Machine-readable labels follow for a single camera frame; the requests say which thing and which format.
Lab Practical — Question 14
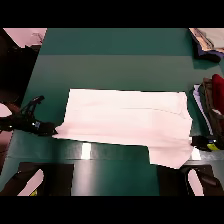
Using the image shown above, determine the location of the dark green garment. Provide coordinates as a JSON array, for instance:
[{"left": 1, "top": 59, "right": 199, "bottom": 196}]
[{"left": 198, "top": 84, "right": 214, "bottom": 133}]

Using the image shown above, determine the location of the red garment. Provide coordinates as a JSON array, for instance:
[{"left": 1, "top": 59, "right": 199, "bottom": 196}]
[{"left": 211, "top": 73, "right": 224, "bottom": 116}]

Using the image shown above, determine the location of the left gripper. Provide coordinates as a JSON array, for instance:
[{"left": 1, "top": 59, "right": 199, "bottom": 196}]
[{"left": 32, "top": 121, "right": 58, "bottom": 137}]

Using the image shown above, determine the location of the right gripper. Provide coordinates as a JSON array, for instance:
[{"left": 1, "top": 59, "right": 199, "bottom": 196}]
[{"left": 191, "top": 135, "right": 215, "bottom": 152}]

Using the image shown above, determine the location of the beige garment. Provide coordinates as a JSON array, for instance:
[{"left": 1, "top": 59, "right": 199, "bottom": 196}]
[{"left": 188, "top": 27, "right": 224, "bottom": 54}]

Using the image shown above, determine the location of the white shirt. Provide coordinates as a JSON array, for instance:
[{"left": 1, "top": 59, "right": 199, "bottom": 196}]
[{"left": 52, "top": 88, "right": 195, "bottom": 170}]

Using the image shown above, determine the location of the dark blue garment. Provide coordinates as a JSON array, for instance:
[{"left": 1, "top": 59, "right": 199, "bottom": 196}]
[{"left": 193, "top": 39, "right": 224, "bottom": 63}]

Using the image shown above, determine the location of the brown garment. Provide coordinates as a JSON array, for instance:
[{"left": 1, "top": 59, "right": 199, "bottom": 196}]
[{"left": 202, "top": 77, "right": 224, "bottom": 141}]

